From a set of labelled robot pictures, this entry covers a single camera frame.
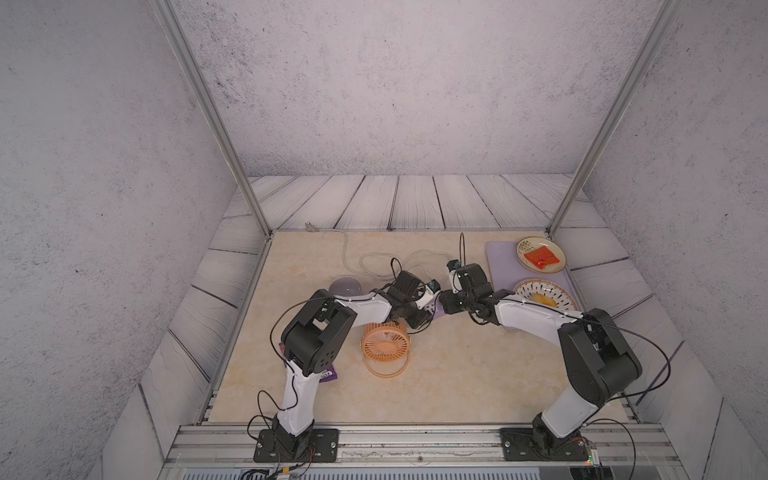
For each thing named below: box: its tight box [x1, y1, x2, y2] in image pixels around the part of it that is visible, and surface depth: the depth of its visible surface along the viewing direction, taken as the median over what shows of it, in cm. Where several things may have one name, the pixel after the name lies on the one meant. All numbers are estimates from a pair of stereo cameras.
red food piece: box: [523, 245, 560, 270], surface depth 111 cm
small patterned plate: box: [516, 236, 567, 274], surface depth 112 cm
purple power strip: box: [428, 298, 447, 319], surface depth 91 cm
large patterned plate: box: [514, 278, 579, 311], surface depth 103 cm
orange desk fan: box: [360, 321, 412, 379], surface depth 86 cm
